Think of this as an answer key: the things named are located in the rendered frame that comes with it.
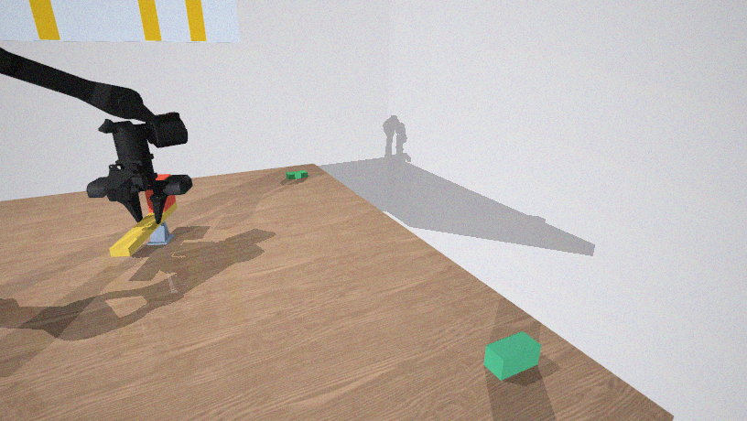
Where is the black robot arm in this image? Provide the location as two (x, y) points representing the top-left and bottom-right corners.
(0, 48), (188, 201)

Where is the yellow bar with red cube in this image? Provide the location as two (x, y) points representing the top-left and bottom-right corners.
(109, 189), (177, 257)

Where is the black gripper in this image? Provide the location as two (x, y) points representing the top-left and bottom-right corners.
(86, 151), (193, 224)

